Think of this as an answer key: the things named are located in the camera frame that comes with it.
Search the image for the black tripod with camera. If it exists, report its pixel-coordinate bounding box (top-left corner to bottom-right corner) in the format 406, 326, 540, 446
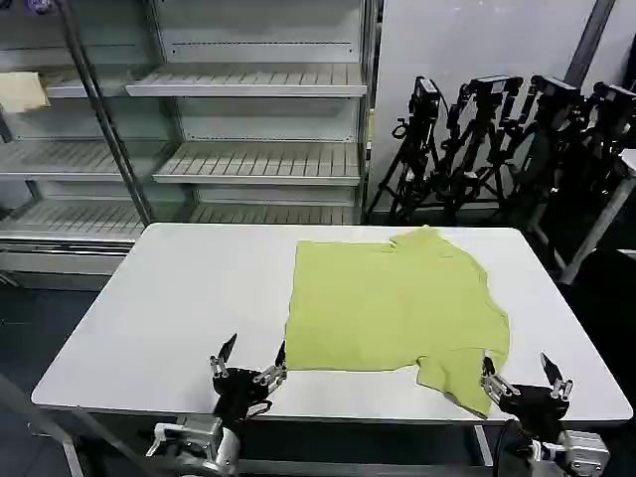
496, 74, 593, 228
436, 74, 527, 225
366, 75, 449, 226
546, 81, 636, 242

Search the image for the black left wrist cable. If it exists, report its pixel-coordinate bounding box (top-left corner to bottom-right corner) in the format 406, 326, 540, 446
245, 397, 275, 419

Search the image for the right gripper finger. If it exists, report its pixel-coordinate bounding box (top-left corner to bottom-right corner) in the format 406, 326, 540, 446
540, 351, 575, 401
479, 355, 521, 406

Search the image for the slanted steel pole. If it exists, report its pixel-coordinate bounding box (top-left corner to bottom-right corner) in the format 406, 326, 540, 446
58, 0, 154, 226

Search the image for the beige cardboard sheet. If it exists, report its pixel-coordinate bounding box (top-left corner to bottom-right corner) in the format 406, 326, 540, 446
0, 71, 52, 114

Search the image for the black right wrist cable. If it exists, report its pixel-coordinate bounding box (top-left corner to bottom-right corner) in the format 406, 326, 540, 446
496, 419, 523, 477

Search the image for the slanted grey blurry bar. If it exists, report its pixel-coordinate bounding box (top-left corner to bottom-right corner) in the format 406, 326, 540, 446
0, 372, 131, 477

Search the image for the empty grey slatted shelf rack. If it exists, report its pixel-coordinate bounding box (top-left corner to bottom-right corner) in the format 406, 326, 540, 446
123, 0, 382, 226

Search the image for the metal table frame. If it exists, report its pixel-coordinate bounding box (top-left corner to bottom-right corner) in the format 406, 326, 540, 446
29, 404, 498, 477

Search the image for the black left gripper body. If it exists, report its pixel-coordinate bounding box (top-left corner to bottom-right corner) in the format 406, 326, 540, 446
212, 367, 288, 422

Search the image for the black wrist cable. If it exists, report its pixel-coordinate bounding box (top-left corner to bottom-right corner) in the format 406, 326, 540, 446
245, 397, 275, 419
496, 419, 523, 477

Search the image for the slanted grey wall beam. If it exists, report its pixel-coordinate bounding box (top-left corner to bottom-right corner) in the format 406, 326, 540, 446
563, 0, 618, 88

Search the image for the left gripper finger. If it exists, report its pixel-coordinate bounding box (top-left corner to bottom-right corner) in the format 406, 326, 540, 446
251, 339, 289, 387
208, 332, 239, 382

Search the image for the grey-legged side table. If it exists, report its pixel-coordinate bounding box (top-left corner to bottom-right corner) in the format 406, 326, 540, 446
525, 146, 636, 285

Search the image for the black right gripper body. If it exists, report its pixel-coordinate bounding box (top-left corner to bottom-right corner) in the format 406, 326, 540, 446
498, 384, 571, 439

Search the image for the yellow-green shirt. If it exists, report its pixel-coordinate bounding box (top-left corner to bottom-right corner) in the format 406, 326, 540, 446
283, 224, 512, 419

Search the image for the glass-fronted grey shelf rack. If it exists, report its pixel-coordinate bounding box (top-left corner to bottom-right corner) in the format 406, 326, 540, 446
0, 0, 168, 292

